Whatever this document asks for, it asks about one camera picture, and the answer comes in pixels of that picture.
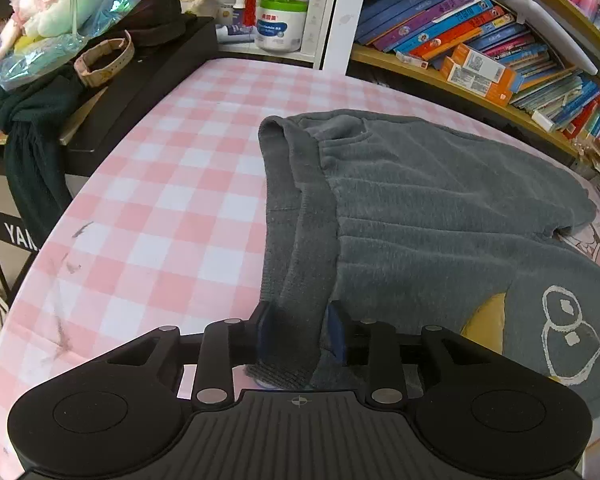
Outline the wooden bookshelf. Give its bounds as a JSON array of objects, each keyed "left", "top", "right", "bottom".
[{"left": 320, "top": 0, "right": 600, "bottom": 181}]

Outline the orange white carton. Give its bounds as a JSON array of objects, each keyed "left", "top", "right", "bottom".
[
  {"left": 440, "top": 56, "right": 513, "bottom": 107},
  {"left": 452, "top": 42, "right": 517, "bottom": 93}
]

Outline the dark brown hat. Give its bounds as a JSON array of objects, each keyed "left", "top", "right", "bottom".
[{"left": 102, "top": 0, "right": 198, "bottom": 48}]

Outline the white jar green lid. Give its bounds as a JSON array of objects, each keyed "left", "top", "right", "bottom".
[{"left": 254, "top": 0, "right": 309, "bottom": 53}]

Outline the black piano keyboard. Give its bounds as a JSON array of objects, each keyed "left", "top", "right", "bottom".
[{"left": 0, "top": 16, "right": 218, "bottom": 306}]

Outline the grey sweatshirt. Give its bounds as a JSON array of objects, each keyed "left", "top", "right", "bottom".
[{"left": 244, "top": 112, "right": 600, "bottom": 431}]

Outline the dark green cloth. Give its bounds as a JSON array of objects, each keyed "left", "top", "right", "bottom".
[{"left": 0, "top": 67, "right": 88, "bottom": 251}]

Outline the pink watch strap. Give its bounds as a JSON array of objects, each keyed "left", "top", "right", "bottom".
[{"left": 74, "top": 30, "right": 136, "bottom": 88}]

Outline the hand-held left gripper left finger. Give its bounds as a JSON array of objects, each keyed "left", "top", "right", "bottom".
[{"left": 105, "top": 301, "right": 276, "bottom": 407}]

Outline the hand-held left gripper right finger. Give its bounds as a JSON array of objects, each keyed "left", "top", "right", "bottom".
[{"left": 325, "top": 300, "right": 491, "bottom": 407}]

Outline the pen holder with pens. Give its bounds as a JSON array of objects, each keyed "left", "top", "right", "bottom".
[{"left": 180, "top": 0, "right": 321, "bottom": 43}]

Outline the pink checked table mat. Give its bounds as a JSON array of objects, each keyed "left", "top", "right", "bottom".
[{"left": 0, "top": 57, "right": 600, "bottom": 480}]

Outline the row of colourful books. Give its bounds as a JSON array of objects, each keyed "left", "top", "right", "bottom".
[{"left": 352, "top": 0, "right": 600, "bottom": 141}]

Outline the tall white carton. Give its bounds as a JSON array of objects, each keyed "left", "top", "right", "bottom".
[{"left": 302, "top": 0, "right": 327, "bottom": 56}]

